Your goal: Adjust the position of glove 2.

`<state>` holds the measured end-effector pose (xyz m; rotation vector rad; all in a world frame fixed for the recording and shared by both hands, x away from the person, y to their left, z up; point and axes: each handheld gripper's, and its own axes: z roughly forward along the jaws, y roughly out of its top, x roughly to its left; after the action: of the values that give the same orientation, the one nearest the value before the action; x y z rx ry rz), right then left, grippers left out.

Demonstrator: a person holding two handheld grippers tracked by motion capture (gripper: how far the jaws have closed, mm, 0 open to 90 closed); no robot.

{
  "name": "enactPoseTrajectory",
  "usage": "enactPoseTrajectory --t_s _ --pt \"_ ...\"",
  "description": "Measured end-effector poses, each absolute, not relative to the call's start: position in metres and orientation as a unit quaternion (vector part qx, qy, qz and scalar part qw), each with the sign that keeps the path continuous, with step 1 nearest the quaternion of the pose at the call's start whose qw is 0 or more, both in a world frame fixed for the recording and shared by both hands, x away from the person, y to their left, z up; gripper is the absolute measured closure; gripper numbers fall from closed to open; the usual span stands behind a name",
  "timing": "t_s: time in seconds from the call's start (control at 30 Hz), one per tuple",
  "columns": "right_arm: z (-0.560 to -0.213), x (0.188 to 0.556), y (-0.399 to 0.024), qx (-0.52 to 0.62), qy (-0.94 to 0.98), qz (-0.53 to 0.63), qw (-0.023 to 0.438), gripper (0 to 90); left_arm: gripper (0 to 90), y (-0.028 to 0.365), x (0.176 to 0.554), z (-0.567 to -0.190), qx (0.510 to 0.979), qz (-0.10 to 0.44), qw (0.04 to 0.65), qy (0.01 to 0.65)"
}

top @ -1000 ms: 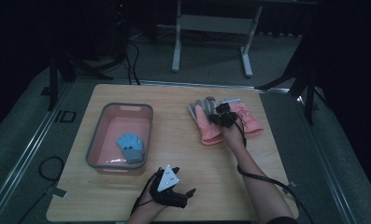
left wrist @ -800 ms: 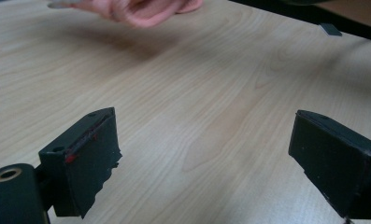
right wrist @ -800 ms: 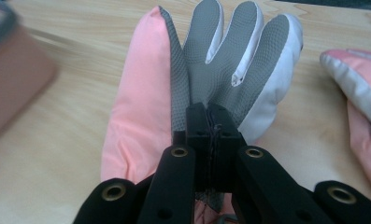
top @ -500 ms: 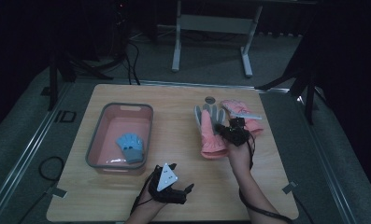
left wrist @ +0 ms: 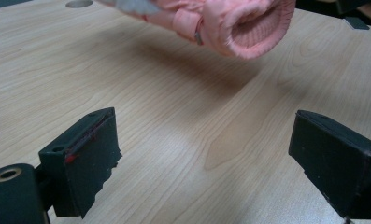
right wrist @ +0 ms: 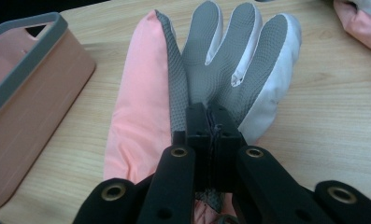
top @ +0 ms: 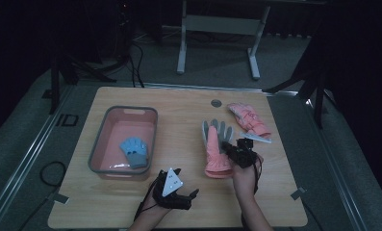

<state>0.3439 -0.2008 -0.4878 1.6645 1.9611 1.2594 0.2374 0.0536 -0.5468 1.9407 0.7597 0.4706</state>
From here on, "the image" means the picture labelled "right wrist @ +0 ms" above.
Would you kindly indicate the pink patterned ski glove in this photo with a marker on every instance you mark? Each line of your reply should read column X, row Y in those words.
column 360, row 25

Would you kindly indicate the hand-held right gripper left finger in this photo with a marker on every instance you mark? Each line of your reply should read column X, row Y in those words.
column 177, row 186

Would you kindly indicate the pink basin with grey rim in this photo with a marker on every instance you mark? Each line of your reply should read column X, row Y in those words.
column 33, row 109

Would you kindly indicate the pink glove with grey palm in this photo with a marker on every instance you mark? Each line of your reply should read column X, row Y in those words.
column 142, row 109

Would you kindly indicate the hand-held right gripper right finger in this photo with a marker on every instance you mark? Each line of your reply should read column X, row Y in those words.
column 267, row 186

